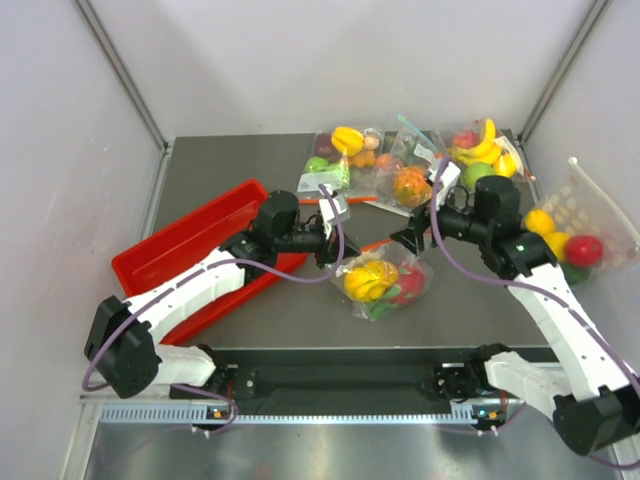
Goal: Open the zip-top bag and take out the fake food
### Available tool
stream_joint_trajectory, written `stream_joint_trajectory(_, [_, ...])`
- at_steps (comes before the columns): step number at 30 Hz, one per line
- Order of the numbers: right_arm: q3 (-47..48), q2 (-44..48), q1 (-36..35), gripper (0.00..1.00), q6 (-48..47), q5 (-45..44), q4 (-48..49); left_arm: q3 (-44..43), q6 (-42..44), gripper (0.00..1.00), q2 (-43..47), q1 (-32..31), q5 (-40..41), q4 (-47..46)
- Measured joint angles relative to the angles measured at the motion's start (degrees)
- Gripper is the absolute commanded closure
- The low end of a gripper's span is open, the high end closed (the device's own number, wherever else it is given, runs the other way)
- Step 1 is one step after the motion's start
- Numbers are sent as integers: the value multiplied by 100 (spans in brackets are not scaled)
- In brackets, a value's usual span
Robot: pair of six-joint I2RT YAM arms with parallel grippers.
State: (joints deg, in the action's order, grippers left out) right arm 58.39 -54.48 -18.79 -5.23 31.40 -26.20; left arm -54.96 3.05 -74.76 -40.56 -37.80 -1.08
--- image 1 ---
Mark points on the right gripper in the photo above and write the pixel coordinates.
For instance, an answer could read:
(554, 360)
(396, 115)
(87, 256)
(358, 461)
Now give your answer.
(421, 220)

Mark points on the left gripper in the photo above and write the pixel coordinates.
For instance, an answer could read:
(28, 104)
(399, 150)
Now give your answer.
(328, 248)

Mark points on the zip bag with bananas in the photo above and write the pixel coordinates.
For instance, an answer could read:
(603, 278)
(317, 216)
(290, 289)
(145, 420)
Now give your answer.
(389, 251)

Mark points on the yellow fake banana bunch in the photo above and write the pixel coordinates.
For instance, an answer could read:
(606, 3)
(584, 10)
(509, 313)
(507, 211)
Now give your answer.
(370, 282)

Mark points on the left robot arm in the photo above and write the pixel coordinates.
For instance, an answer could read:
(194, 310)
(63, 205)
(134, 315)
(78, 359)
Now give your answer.
(125, 341)

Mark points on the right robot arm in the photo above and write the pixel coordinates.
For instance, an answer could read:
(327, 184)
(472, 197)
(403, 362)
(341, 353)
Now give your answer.
(594, 402)

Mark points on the zip bag with orange fruit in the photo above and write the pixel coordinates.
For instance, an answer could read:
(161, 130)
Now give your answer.
(403, 171)

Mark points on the zip bag with banana apple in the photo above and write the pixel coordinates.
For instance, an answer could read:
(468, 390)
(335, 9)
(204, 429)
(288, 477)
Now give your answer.
(483, 150)

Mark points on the red fake dragon fruit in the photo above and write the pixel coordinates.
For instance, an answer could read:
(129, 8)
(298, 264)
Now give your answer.
(411, 282)

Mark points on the zip bag with green fruit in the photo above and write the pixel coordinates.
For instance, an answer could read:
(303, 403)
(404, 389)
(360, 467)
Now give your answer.
(344, 158)

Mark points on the zip bag with lemons tomato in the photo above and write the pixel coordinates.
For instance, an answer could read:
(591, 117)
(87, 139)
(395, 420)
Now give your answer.
(586, 231)

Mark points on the red plastic tray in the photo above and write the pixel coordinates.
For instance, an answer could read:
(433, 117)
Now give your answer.
(186, 241)

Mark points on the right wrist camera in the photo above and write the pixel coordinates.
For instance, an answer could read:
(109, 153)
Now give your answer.
(443, 175)

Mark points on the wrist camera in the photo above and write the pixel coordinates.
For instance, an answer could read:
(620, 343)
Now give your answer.
(443, 175)
(332, 205)

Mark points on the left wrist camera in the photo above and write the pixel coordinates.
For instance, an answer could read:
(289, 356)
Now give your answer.
(332, 205)

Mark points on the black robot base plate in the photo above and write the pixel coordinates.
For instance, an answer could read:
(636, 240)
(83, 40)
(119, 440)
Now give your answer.
(432, 373)

